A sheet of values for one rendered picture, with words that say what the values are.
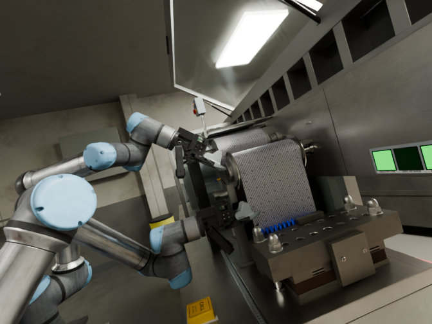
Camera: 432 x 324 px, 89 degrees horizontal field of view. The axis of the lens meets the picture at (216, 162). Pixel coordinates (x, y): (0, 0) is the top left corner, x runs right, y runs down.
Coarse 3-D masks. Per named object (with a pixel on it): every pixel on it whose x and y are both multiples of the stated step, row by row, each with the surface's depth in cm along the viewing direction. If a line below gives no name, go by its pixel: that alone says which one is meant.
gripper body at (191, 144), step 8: (176, 136) 74; (184, 136) 76; (192, 136) 76; (200, 136) 75; (176, 144) 75; (184, 144) 76; (192, 144) 74; (200, 144) 76; (184, 152) 75; (192, 152) 74; (200, 152) 76
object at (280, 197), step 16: (272, 176) 76; (288, 176) 77; (304, 176) 78; (256, 192) 75; (272, 192) 76; (288, 192) 77; (304, 192) 78; (256, 208) 75; (272, 208) 76; (288, 208) 77; (304, 208) 78; (256, 224) 75; (272, 224) 76
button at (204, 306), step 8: (208, 296) 64; (192, 304) 63; (200, 304) 62; (208, 304) 61; (192, 312) 59; (200, 312) 58; (208, 312) 58; (192, 320) 57; (200, 320) 57; (208, 320) 57
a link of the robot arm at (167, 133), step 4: (164, 128) 73; (168, 128) 74; (160, 132) 72; (164, 132) 73; (168, 132) 73; (172, 132) 74; (160, 136) 72; (164, 136) 73; (168, 136) 73; (172, 136) 74; (160, 140) 73; (164, 140) 73; (168, 140) 73; (156, 144) 75; (160, 144) 74; (164, 144) 74; (168, 144) 74
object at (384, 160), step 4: (376, 152) 58; (380, 152) 57; (384, 152) 56; (388, 152) 55; (376, 156) 59; (380, 156) 57; (384, 156) 56; (388, 156) 55; (376, 160) 59; (380, 160) 58; (384, 160) 56; (388, 160) 55; (392, 160) 54; (376, 164) 59; (380, 164) 58; (384, 164) 57; (388, 164) 56; (392, 164) 55; (380, 168) 58; (384, 168) 57; (388, 168) 56; (392, 168) 55
